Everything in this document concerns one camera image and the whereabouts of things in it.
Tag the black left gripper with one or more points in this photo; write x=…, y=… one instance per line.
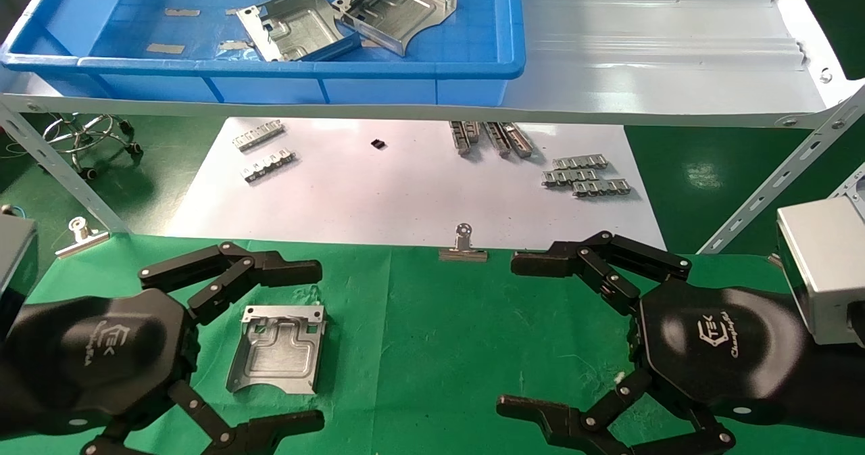
x=101, y=357

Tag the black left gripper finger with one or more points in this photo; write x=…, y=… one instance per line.
x=290, y=271

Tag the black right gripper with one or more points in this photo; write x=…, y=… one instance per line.
x=716, y=347

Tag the stamped sheet metal bracket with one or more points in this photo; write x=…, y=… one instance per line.
x=399, y=9
x=280, y=357
x=297, y=29

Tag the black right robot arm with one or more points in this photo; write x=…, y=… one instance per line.
x=834, y=387

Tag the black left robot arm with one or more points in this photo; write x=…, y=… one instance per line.
x=10, y=401

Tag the notched metal strip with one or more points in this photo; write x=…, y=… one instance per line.
x=580, y=163
x=258, y=136
x=569, y=178
x=269, y=165
x=601, y=188

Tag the silver binder clip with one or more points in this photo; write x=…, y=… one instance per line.
x=463, y=252
x=81, y=238

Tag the green table cloth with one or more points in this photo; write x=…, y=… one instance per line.
x=419, y=347

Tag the white paper sheet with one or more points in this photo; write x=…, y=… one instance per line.
x=405, y=191

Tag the small black part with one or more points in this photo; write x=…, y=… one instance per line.
x=378, y=144

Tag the grey tape patch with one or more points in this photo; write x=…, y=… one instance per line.
x=233, y=45
x=165, y=48
x=182, y=12

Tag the chrome stool base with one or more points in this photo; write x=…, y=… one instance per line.
x=88, y=137

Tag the blue plastic bin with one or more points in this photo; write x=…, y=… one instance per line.
x=432, y=69

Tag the perforated metal shelf strut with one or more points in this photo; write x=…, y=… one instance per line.
x=850, y=183
x=777, y=184
x=61, y=171

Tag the white shelf panel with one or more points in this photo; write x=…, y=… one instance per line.
x=642, y=56

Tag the metal slide rail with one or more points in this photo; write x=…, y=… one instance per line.
x=474, y=132
x=519, y=140
x=461, y=138
x=498, y=140

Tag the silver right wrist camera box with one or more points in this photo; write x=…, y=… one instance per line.
x=824, y=272

